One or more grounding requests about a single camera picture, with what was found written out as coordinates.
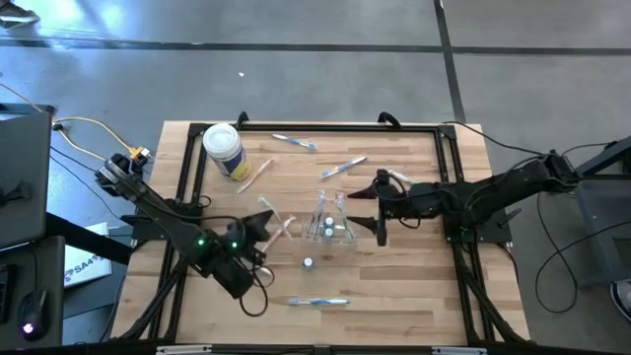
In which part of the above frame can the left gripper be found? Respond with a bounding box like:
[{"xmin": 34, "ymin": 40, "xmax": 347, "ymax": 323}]
[{"xmin": 226, "ymin": 209, "xmax": 276, "ymax": 268}]

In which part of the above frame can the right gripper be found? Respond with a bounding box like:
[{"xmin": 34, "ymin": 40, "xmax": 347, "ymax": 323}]
[{"xmin": 346, "ymin": 169, "xmax": 439, "ymax": 248}]

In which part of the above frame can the green toothbrush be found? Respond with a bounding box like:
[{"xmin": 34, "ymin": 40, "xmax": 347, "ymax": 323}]
[
  {"xmin": 256, "ymin": 195, "xmax": 296, "ymax": 242},
  {"xmin": 333, "ymin": 191, "xmax": 354, "ymax": 237}
]

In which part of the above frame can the purple toothbrush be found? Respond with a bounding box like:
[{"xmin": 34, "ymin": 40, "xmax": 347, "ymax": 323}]
[{"xmin": 310, "ymin": 189, "xmax": 329, "ymax": 236}]

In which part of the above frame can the blue toothbrush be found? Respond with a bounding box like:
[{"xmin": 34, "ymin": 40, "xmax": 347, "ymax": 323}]
[
  {"xmin": 270, "ymin": 132, "xmax": 319, "ymax": 151},
  {"xmin": 287, "ymin": 296, "xmax": 352, "ymax": 308},
  {"xmin": 318, "ymin": 155, "xmax": 369, "ymax": 179}
]

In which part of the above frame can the clear acrylic organizer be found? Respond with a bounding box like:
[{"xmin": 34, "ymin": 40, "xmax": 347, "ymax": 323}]
[{"xmin": 301, "ymin": 211, "xmax": 360, "ymax": 247}]

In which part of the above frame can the disinfecting wipes canister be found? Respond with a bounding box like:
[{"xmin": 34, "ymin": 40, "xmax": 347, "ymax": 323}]
[{"xmin": 201, "ymin": 121, "xmax": 253, "ymax": 182}]

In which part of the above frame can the white printed box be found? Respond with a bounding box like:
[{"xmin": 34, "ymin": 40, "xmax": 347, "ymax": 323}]
[{"xmin": 63, "ymin": 221, "xmax": 113, "ymax": 289}]

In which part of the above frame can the black desk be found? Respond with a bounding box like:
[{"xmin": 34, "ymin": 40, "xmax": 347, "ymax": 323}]
[{"xmin": 0, "ymin": 211, "xmax": 134, "ymax": 349}]

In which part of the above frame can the gray metal cart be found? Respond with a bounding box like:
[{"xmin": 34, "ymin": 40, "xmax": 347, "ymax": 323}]
[{"xmin": 544, "ymin": 135, "xmax": 631, "ymax": 290}]

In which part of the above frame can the black computer mouse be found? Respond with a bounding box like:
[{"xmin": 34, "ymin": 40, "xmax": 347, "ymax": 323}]
[{"xmin": 18, "ymin": 289, "xmax": 50, "ymax": 341}]

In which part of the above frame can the computer monitor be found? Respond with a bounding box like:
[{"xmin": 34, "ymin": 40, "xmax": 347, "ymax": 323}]
[{"xmin": 0, "ymin": 102, "xmax": 56, "ymax": 250}]

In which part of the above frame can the black keyboard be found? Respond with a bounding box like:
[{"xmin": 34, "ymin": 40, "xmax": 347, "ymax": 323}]
[{"xmin": 0, "ymin": 264, "xmax": 12, "ymax": 324}]

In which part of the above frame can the person's shoe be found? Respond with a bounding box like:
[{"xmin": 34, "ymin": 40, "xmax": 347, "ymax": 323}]
[
  {"xmin": 609, "ymin": 278, "xmax": 631, "ymax": 324},
  {"xmin": 0, "ymin": 0, "xmax": 40, "ymax": 29}
]

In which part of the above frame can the silver bracket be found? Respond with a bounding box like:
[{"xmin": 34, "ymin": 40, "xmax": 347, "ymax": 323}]
[
  {"xmin": 431, "ymin": 346, "xmax": 489, "ymax": 355},
  {"xmin": 155, "ymin": 344, "xmax": 213, "ymax": 355}
]

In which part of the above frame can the yellow extension cable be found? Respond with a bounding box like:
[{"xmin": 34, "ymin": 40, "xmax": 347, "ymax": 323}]
[
  {"xmin": 0, "ymin": 81, "xmax": 149, "ymax": 162},
  {"xmin": 58, "ymin": 128, "xmax": 107, "ymax": 162}
]

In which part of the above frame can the black floor cable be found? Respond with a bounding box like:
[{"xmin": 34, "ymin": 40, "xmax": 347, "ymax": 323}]
[
  {"xmin": 534, "ymin": 189, "xmax": 631, "ymax": 315},
  {"xmin": 48, "ymin": 145, "xmax": 124, "ymax": 221}
]

